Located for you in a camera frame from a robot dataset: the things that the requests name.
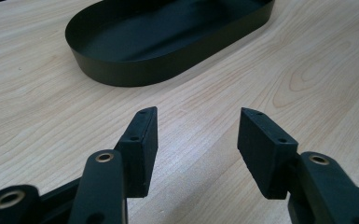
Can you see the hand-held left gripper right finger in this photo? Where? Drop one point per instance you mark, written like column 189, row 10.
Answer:
column 265, row 155

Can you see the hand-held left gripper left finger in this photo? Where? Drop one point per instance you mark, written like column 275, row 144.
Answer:
column 140, row 152

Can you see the black oval tray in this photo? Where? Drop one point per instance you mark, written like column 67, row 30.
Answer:
column 155, row 46

